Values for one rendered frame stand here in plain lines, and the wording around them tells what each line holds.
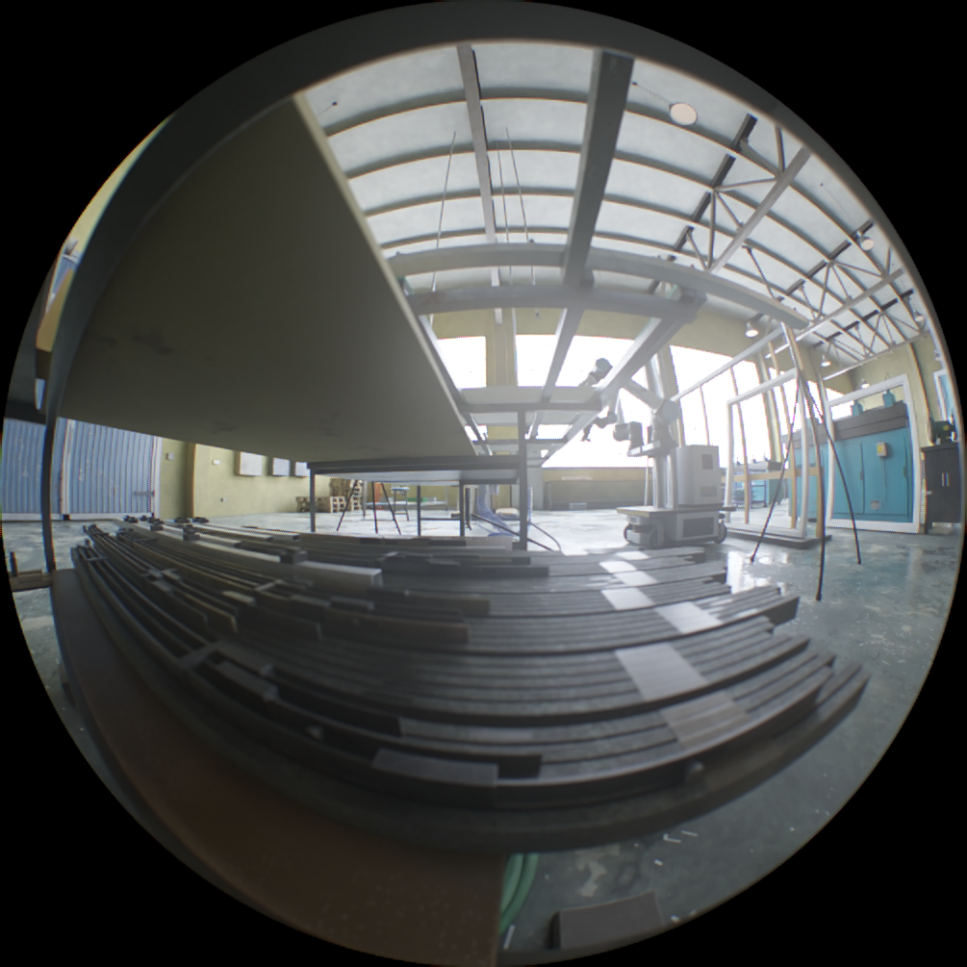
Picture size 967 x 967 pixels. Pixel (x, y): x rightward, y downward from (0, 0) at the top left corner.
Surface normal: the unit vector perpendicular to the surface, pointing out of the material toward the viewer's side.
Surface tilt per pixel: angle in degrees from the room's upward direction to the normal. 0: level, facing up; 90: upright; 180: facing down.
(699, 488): 90
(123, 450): 90
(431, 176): 180
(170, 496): 90
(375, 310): 180
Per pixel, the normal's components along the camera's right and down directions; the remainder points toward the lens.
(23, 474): 1.00, -0.01
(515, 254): 0.00, 1.00
